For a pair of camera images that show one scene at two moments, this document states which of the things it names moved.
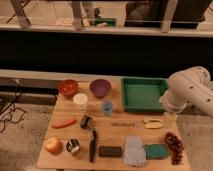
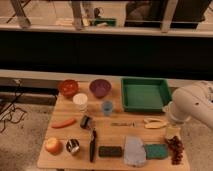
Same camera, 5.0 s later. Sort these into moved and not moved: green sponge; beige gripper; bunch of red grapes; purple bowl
Moved: beige gripper
Not moved: green sponge; bunch of red grapes; purple bowl
